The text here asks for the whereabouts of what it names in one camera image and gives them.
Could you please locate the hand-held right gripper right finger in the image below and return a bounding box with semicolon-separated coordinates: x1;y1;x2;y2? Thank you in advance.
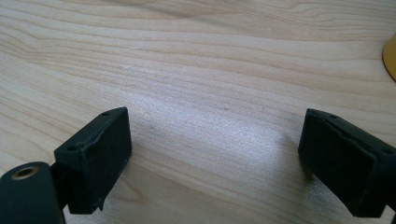
297;107;396;218

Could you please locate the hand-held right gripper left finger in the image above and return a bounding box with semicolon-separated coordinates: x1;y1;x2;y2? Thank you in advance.
49;106;133;216

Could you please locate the orange metal cup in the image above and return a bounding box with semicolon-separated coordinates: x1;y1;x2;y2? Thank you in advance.
382;32;396;82

